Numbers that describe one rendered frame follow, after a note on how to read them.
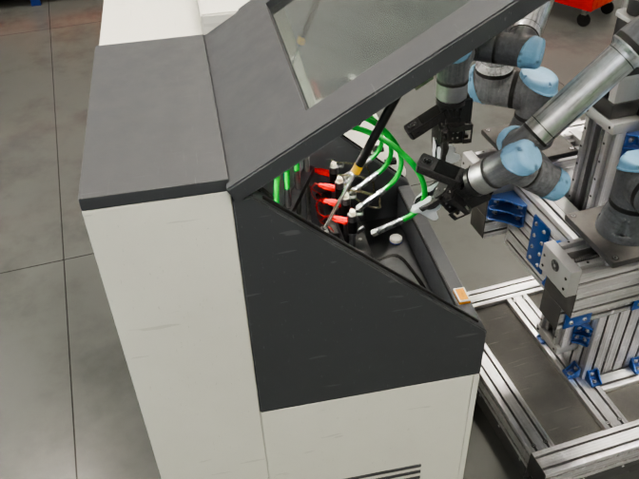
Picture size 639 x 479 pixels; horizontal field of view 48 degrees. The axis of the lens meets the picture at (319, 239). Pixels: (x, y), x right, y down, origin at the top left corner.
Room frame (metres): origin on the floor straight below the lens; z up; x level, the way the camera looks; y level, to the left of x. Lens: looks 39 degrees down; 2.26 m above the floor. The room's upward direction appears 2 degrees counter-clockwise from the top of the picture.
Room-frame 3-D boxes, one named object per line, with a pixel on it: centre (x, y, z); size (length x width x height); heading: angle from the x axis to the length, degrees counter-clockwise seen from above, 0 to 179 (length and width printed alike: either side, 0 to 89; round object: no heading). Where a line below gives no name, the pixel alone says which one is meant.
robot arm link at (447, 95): (1.56, -0.33, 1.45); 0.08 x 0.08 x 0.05
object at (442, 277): (1.58, -0.33, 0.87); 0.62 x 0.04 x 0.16; 10
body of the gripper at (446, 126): (1.56, -0.34, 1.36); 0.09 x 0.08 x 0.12; 100
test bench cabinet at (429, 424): (1.53, -0.06, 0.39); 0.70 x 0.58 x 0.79; 10
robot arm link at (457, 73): (1.56, -0.33, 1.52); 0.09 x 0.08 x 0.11; 154
